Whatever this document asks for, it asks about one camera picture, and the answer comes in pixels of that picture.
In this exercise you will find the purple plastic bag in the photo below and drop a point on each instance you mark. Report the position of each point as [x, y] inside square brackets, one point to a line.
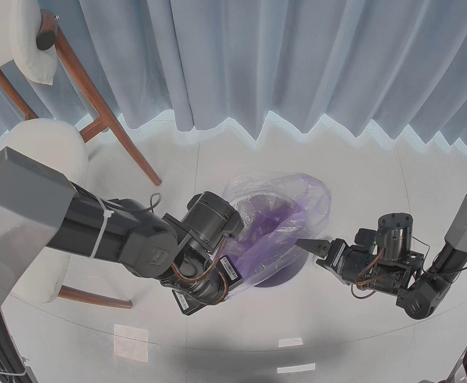
[281, 245]

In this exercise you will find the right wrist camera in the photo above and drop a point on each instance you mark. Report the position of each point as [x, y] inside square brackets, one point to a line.
[365, 237]

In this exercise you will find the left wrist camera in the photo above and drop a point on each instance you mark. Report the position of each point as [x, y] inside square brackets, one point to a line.
[233, 271]

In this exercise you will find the white cushioned wooden chair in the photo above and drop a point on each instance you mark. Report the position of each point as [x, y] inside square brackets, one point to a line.
[46, 142]

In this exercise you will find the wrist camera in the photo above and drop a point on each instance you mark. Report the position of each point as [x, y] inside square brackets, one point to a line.
[365, 237]
[233, 271]

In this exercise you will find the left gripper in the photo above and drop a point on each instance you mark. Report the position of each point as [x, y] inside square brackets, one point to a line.
[189, 307]

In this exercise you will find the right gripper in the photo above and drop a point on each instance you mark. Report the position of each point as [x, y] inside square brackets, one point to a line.
[355, 265]

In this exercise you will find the white trash bin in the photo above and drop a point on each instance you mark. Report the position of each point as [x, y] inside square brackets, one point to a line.
[285, 277]

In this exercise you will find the pale blue curtain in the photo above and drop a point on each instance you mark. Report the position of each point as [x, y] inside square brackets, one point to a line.
[297, 54]

